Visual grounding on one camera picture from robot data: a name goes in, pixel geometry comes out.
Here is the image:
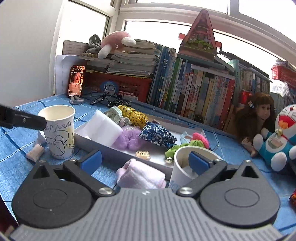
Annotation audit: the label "red plastic basket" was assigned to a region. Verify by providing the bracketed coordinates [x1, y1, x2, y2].
[82, 71, 153, 102]

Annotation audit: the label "small yellow packet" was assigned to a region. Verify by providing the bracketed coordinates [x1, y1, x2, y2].
[135, 150, 151, 161]

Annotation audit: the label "white foam block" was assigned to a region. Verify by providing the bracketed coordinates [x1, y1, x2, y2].
[87, 109, 123, 147]

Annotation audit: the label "green scrunchie with bell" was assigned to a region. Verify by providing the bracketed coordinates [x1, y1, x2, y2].
[165, 142, 192, 163]

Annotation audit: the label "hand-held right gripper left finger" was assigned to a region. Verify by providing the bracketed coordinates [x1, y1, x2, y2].
[32, 149, 116, 198]

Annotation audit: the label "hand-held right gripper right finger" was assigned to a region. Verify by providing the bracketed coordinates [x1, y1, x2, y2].
[176, 151, 262, 198]

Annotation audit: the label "white cardboard panel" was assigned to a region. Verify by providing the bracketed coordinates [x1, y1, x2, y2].
[55, 54, 74, 96]

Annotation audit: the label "grey plush toy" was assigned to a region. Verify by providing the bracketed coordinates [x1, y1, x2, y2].
[86, 34, 102, 54]

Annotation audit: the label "light green floral pouch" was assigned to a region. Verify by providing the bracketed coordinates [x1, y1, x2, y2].
[107, 107, 123, 128]

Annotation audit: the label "stack of books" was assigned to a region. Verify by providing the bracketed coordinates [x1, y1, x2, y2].
[81, 39, 161, 78]

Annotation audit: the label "pink scrunchie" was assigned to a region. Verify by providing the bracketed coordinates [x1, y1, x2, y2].
[192, 132, 210, 149]

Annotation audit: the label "doodled white paper cup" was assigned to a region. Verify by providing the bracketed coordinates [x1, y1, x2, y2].
[38, 105, 76, 160]

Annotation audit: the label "white cardboard tray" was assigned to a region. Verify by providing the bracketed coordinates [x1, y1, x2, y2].
[74, 109, 208, 181]

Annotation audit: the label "smartphone with lit screen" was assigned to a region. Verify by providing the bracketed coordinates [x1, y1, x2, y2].
[68, 65, 85, 98]

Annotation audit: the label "blue patterned pouch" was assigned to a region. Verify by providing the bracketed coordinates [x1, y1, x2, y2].
[138, 121, 177, 147]

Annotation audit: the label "plain white paper cup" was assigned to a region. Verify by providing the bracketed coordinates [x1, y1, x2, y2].
[171, 146, 223, 188]

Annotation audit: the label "clear plastic bag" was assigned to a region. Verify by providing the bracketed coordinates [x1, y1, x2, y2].
[269, 80, 289, 96]

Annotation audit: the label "white grid board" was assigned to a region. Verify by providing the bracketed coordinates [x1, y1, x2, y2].
[63, 40, 90, 56]

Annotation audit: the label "small red basket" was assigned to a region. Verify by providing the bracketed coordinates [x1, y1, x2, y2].
[271, 64, 296, 90]

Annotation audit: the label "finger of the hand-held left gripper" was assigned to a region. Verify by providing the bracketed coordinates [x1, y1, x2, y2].
[0, 105, 47, 131]

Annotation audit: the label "small white eraser block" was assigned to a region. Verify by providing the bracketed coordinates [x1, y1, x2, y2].
[26, 144, 45, 160]

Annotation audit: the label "pink plush toy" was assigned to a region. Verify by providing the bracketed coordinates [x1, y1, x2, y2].
[97, 31, 136, 58]

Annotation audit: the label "pink towel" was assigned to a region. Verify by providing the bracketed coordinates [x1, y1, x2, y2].
[116, 159, 167, 189]

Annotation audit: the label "blue cat plush toy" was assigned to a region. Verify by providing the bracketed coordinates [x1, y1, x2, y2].
[252, 104, 296, 172]

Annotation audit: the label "blue checked cloth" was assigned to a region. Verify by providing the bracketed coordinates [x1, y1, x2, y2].
[0, 94, 296, 232]

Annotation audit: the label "light blue packet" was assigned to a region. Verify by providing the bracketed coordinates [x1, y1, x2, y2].
[180, 131, 193, 145]

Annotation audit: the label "gold sequin scrunchie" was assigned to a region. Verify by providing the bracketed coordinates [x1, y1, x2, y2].
[117, 105, 149, 129]

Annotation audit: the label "black miniature bicycle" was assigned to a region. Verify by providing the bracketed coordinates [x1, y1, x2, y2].
[90, 93, 132, 107]

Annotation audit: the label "grey carabiner strap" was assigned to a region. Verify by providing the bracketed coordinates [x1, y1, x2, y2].
[70, 95, 85, 105]

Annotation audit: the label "purple plush toy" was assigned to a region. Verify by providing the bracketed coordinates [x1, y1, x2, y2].
[112, 126, 148, 150]

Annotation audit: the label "row of upright books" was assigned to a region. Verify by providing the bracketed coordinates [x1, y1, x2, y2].
[147, 46, 271, 130]

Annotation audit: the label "triangular printed tin box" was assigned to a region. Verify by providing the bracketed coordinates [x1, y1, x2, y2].
[177, 9, 218, 62]

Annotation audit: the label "brown haired doll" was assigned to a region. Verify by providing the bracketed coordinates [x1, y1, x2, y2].
[235, 92, 277, 158]

